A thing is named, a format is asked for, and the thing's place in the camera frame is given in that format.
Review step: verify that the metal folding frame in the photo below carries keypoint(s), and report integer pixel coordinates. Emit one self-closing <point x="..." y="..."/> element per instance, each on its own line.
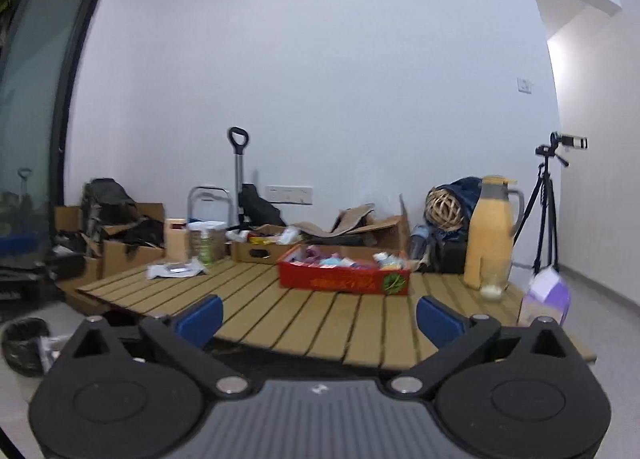
<point x="207" y="189"/>

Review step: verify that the purple tissue box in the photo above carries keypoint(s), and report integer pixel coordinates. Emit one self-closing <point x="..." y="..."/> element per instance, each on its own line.
<point x="545" y="299"/>

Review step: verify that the large open cardboard box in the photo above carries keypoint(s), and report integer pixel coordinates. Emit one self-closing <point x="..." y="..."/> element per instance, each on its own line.
<point x="365" y="228"/>

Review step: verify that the purple plush toy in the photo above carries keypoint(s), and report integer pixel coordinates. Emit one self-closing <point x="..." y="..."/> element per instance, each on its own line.
<point x="312" y="254"/>

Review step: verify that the clear storage jar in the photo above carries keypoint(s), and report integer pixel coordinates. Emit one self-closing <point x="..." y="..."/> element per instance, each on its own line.
<point x="219" y="239"/>

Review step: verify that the white wall socket strip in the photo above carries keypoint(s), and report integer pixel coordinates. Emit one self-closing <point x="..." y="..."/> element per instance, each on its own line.
<point x="289" y="194"/>

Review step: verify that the white wall switch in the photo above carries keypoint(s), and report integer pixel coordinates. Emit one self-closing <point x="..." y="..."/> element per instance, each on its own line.
<point x="525" y="85"/>

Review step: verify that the white papers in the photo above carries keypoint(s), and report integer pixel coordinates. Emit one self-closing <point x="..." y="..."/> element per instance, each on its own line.
<point x="175" y="269"/>

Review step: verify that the dark blue bag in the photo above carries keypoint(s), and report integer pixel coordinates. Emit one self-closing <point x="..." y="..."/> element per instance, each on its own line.
<point x="465" y="189"/>

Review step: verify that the black jacket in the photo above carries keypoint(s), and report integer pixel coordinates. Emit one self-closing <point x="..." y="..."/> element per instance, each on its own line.
<point x="142" y="234"/>

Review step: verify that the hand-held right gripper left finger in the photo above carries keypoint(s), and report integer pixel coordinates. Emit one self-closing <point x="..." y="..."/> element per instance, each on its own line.
<point x="200" y="321"/>

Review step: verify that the sliding glass door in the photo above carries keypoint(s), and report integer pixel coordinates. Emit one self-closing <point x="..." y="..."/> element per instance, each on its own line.
<point x="35" y="114"/>

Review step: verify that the black trolley bag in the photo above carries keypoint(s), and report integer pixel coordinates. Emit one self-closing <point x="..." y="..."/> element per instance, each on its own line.
<point x="257" y="209"/>

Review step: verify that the clear glass cup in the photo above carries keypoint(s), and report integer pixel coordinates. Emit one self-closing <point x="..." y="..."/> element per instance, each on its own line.
<point x="492" y="292"/>

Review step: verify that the green spray bottle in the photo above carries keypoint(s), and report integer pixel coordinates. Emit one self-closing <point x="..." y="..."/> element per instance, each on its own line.
<point x="205" y="248"/>

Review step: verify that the tan paper carton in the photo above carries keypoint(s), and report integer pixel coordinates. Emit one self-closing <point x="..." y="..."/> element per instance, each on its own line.
<point x="175" y="241"/>

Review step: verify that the blue water bottle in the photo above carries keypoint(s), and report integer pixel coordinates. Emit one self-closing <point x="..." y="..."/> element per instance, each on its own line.
<point x="419" y="241"/>

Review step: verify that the red cardboard box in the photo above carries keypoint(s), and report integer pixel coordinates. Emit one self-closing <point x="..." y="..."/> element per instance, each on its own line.
<point x="345" y="281"/>

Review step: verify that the yellow thermos jug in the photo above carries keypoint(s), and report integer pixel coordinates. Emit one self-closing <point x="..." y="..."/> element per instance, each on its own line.
<point x="492" y="234"/>

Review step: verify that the black backpack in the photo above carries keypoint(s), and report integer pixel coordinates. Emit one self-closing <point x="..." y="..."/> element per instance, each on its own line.
<point x="107" y="204"/>

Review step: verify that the brown cardboard box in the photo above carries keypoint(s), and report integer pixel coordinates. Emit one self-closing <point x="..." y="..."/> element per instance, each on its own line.
<point x="132" y="256"/>
<point x="150" y="211"/>

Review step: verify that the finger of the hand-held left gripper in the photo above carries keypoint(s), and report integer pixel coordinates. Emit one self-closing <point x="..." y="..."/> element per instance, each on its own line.
<point x="17" y="242"/>

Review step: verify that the wicker ball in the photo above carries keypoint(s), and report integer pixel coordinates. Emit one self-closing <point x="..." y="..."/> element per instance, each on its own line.
<point x="442" y="209"/>

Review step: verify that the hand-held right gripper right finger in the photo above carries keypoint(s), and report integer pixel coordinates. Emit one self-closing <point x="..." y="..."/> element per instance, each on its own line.
<point x="440" y="321"/>

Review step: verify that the black case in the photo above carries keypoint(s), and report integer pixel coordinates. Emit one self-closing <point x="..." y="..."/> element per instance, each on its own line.
<point x="447" y="256"/>

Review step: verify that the black trash bin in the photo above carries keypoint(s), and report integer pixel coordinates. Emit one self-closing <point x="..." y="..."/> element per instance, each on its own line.
<point x="22" y="346"/>

